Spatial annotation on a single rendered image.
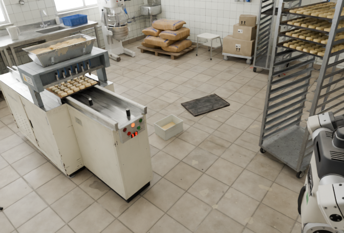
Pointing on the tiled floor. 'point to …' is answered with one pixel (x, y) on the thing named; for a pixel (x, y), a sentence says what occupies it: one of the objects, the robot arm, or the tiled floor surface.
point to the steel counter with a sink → (39, 36)
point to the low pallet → (167, 51)
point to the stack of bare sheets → (205, 104)
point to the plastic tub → (168, 127)
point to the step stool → (210, 42)
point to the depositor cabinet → (47, 123)
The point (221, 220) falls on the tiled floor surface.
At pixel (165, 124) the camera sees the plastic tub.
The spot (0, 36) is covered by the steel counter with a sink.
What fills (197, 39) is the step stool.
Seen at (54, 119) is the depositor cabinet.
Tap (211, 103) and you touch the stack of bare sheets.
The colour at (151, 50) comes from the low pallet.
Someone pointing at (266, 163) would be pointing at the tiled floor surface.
